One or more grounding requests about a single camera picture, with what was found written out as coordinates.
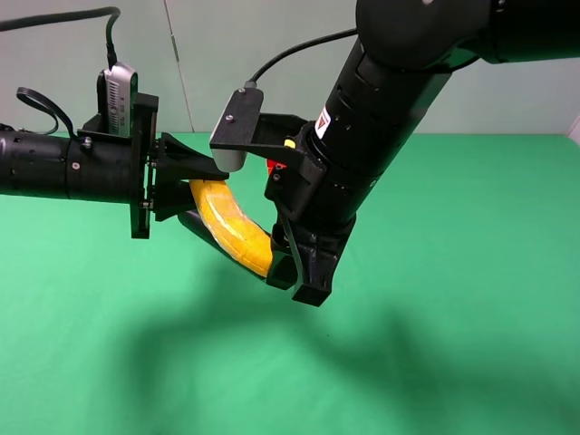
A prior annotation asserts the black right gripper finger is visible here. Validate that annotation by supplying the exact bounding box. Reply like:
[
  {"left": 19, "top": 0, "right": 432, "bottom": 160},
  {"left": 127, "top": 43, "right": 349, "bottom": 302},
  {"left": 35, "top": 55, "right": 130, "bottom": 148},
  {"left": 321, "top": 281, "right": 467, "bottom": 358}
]
[
  {"left": 289, "top": 226, "right": 350, "bottom": 307},
  {"left": 266, "top": 225, "right": 297, "bottom": 290}
]

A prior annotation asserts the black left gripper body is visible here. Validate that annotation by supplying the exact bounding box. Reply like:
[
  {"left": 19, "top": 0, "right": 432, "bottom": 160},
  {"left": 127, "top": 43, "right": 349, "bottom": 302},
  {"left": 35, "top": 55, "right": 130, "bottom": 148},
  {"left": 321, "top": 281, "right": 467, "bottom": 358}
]
[{"left": 76, "top": 92, "right": 159, "bottom": 239}]

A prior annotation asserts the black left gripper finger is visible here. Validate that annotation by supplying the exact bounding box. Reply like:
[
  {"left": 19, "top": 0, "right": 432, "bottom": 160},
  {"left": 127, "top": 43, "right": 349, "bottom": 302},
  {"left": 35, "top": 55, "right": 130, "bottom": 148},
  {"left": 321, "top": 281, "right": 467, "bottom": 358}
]
[
  {"left": 152, "top": 180, "right": 196, "bottom": 222},
  {"left": 155, "top": 133, "right": 229, "bottom": 179}
]

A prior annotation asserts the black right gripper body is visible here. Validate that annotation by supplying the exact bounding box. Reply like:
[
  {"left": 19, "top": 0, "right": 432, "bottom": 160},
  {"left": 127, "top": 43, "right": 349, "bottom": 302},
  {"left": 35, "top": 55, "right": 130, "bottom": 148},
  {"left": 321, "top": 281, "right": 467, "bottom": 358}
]
[{"left": 265, "top": 121, "right": 376, "bottom": 231}]

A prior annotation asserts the yellow banana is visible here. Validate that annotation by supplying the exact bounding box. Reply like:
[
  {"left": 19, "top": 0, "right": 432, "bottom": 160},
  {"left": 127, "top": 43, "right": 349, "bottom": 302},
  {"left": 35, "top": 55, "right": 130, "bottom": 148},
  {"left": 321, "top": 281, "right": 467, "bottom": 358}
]
[{"left": 189, "top": 179, "right": 273, "bottom": 278}]

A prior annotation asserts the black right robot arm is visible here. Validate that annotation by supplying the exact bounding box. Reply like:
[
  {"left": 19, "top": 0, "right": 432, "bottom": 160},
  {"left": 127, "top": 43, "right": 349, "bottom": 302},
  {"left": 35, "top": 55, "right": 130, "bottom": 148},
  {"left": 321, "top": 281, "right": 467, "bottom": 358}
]
[{"left": 266, "top": 0, "right": 579, "bottom": 306}]

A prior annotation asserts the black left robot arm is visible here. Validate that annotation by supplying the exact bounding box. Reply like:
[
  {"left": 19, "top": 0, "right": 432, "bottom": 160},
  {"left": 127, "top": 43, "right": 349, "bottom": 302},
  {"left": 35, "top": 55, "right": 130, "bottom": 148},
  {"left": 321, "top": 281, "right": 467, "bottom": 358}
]
[{"left": 1, "top": 93, "right": 228, "bottom": 239}]

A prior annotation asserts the black glasses case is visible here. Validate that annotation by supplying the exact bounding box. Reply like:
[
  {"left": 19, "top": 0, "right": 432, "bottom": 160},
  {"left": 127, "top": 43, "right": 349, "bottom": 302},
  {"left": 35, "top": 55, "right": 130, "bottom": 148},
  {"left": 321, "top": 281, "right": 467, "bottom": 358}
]
[{"left": 177, "top": 209, "right": 266, "bottom": 281}]

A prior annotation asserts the multicoloured puzzle cube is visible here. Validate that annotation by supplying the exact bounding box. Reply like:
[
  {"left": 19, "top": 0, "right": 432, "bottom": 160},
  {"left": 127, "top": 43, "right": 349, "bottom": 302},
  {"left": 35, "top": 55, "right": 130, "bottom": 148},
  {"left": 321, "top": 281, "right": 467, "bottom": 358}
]
[{"left": 266, "top": 138, "right": 296, "bottom": 174}]

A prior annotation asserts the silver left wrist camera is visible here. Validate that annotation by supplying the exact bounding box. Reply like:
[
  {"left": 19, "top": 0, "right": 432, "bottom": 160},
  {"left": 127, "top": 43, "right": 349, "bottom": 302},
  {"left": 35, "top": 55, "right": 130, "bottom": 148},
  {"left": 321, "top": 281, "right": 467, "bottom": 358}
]
[{"left": 97, "top": 62, "right": 139, "bottom": 137}]

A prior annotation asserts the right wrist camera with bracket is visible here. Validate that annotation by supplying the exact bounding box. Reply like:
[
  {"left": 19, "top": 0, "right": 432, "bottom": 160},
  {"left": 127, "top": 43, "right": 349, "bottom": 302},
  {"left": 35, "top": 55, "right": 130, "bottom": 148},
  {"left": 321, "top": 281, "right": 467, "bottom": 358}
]
[{"left": 209, "top": 87, "right": 306, "bottom": 173}]

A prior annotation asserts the black left camera cable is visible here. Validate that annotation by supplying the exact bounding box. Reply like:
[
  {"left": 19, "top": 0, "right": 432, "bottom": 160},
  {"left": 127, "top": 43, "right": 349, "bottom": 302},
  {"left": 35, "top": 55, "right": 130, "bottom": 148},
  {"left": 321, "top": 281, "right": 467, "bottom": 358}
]
[{"left": 0, "top": 5, "right": 122, "bottom": 137}]

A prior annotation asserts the black camera cable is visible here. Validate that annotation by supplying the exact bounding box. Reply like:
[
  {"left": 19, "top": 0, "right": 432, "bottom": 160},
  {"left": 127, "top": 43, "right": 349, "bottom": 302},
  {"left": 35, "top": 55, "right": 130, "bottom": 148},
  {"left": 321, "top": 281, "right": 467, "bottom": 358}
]
[
  {"left": 0, "top": 5, "right": 122, "bottom": 137},
  {"left": 243, "top": 27, "right": 359, "bottom": 92}
]

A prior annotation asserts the black right camera cable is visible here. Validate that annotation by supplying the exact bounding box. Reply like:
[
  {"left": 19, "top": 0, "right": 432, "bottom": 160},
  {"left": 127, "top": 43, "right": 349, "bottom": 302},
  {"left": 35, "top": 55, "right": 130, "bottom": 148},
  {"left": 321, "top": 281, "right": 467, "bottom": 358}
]
[{"left": 243, "top": 27, "right": 359, "bottom": 92}]

